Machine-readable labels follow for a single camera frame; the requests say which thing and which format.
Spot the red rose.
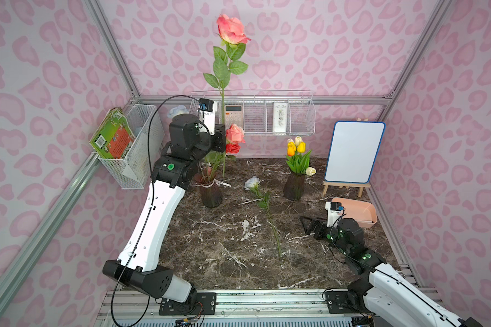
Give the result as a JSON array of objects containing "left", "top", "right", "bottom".
[{"left": 226, "top": 143, "right": 241, "bottom": 155}]

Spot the pink rose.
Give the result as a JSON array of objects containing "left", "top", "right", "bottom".
[
  {"left": 226, "top": 124, "right": 245, "bottom": 144},
  {"left": 203, "top": 14, "right": 251, "bottom": 178}
]

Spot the dark red vase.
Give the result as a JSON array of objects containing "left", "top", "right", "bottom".
[
  {"left": 194, "top": 172, "right": 223, "bottom": 208},
  {"left": 283, "top": 172, "right": 306, "bottom": 201}
]

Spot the pink plastic tray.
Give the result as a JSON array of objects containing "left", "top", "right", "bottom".
[{"left": 332, "top": 198, "right": 378, "bottom": 228}]

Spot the white rose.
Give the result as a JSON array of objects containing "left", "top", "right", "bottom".
[
  {"left": 168, "top": 105, "right": 190, "bottom": 119},
  {"left": 244, "top": 176, "right": 282, "bottom": 258}
]

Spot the small cream tulip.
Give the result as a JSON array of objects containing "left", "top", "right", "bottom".
[{"left": 306, "top": 167, "right": 316, "bottom": 177}]

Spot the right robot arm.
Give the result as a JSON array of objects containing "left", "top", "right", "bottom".
[{"left": 300, "top": 216, "right": 481, "bottom": 326}]

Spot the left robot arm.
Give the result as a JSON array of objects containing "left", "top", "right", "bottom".
[{"left": 102, "top": 114, "right": 226, "bottom": 303}]

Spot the pink calculator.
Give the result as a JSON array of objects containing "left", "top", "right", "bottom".
[{"left": 224, "top": 104, "right": 244, "bottom": 129}]

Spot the white tag on vase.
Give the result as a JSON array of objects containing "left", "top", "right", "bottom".
[{"left": 200, "top": 179, "right": 231, "bottom": 188}]

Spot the small whiteboard on easel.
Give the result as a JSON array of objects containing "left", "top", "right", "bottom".
[{"left": 323, "top": 121, "right": 386, "bottom": 198}]

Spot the white mesh side basket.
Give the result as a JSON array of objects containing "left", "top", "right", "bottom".
[{"left": 98, "top": 104, "right": 164, "bottom": 189}]

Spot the green and red book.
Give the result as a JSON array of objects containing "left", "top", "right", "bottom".
[{"left": 89, "top": 107, "right": 136, "bottom": 159}]

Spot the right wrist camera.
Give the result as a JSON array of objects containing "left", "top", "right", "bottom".
[{"left": 325, "top": 201, "right": 345, "bottom": 228}]

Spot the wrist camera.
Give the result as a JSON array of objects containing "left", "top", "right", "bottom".
[
  {"left": 325, "top": 201, "right": 345, "bottom": 228},
  {"left": 198, "top": 98, "right": 218, "bottom": 135}
]

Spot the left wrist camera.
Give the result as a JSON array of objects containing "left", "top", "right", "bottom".
[{"left": 198, "top": 98, "right": 218, "bottom": 135}]

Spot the white wire wall shelf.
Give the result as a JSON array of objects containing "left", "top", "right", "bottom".
[{"left": 191, "top": 90, "right": 316, "bottom": 136}]

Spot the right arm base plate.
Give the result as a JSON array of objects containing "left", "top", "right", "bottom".
[{"left": 321, "top": 289, "right": 371, "bottom": 314}]

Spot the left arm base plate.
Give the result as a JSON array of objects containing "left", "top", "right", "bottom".
[{"left": 159, "top": 292, "right": 217, "bottom": 316}]

